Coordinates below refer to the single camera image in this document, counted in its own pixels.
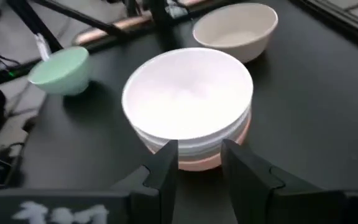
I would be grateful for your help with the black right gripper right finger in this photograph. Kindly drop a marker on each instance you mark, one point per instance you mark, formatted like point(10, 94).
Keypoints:
point(291, 208)

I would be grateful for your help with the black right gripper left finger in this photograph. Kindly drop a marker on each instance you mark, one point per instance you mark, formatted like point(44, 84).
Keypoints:
point(73, 208)

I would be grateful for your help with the salmon pink bowl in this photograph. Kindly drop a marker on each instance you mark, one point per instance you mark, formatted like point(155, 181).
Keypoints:
point(199, 166)

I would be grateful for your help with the white bowl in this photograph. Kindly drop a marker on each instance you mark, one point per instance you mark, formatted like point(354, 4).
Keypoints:
point(185, 93)
point(199, 150)

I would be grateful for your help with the mint green bowl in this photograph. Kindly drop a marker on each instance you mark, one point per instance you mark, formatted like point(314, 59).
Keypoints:
point(59, 70)

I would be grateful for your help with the wide beige bowl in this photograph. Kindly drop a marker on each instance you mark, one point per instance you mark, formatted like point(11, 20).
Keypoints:
point(235, 31)

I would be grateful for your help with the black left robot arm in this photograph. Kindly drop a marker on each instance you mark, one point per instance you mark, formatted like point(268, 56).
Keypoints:
point(163, 28)

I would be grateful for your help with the silver metal bracket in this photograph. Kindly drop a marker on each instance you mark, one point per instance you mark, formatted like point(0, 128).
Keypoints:
point(43, 46)

